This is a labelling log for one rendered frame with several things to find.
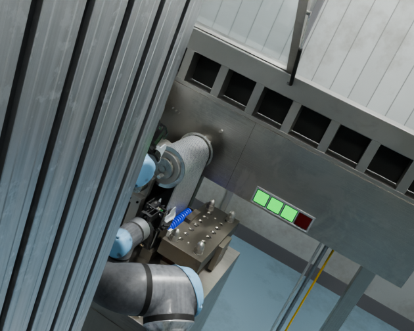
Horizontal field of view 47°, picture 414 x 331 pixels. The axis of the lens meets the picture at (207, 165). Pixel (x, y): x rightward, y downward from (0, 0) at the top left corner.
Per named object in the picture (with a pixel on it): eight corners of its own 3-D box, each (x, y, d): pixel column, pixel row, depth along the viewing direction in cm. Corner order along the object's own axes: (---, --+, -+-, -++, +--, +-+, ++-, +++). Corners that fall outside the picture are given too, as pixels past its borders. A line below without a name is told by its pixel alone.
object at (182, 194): (157, 228, 170) (175, 185, 163) (185, 207, 191) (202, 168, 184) (158, 229, 170) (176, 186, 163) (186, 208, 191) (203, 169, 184)
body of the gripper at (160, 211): (173, 208, 159) (156, 220, 148) (164, 228, 162) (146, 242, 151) (154, 196, 160) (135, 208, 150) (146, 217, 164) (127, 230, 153)
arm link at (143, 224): (139, 248, 147) (117, 235, 149) (146, 243, 152) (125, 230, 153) (147, 229, 145) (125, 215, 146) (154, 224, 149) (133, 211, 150)
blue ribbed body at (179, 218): (159, 232, 171) (161, 224, 170) (184, 212, 190) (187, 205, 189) (167, 237, 171) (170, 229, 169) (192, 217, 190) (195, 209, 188)
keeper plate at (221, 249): (207, 268, 181) (218, 245, 176) (217, 257, 190) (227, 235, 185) (213, 272, 180) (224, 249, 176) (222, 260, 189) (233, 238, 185)
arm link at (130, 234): (97, 252, 140) (106, 229, 136) (118, 238, 150) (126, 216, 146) (119, 266, 138) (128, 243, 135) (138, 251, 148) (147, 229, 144)
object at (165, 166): (171, 158, 158) (172, 180, 160) (174, 157, 160) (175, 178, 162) (151, 157, 161) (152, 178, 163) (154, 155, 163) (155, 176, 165)
